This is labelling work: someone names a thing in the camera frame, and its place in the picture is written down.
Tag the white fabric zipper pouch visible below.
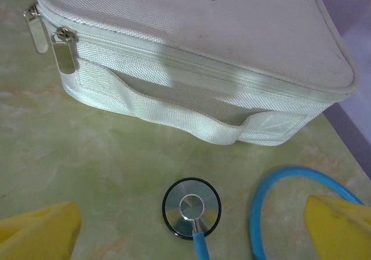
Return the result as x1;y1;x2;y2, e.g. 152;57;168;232
23;0;360;147

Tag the blue tube stethoscope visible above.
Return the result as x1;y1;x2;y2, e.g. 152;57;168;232
162;167;366;260

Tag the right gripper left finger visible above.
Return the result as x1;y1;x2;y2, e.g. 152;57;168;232
0;201;82;260

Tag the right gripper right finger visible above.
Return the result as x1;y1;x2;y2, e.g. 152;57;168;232
304;194;371;260

